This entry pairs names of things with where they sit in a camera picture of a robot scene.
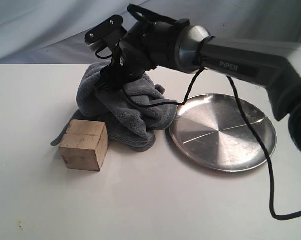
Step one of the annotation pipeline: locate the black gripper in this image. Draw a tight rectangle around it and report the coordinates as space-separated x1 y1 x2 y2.
96 47 156 92

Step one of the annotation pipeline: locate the grey fluffy towel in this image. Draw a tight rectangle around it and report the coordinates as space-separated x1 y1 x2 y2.
51 61 179 153

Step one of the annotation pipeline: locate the wooden cube block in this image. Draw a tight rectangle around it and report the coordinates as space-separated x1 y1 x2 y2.
59 119 109 172

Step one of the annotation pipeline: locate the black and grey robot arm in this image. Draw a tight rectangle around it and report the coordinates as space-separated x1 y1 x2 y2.
95 20 301 151

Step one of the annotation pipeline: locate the grey backdrop cloth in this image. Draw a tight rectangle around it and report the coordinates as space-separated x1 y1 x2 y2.
0 0 301 64

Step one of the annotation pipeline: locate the round stainless steel plate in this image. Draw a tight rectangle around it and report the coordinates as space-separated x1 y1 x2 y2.
168 94 267 173

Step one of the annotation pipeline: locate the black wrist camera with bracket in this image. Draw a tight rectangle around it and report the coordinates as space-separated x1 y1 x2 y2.
84 15 127 53

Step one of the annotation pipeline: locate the black cable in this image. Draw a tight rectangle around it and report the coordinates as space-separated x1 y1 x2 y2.
94 3 301 221

